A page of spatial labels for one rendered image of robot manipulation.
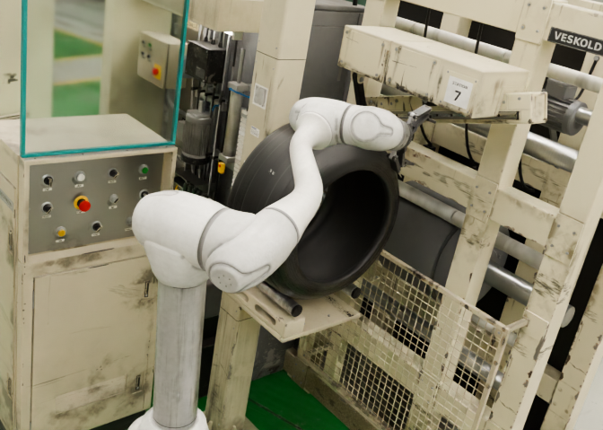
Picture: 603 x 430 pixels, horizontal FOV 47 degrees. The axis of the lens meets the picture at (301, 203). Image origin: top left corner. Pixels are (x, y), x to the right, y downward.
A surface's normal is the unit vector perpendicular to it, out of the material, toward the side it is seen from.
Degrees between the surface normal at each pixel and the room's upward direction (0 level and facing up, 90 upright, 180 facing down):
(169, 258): 99
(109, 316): 90
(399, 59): 90
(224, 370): 90
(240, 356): 90
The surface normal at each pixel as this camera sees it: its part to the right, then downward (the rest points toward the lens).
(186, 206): -0.12, -0.68
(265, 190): -0.62, -0.25
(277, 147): -0.35, -0.62
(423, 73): -0.76, 0.13
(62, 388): 0.63, 0.40
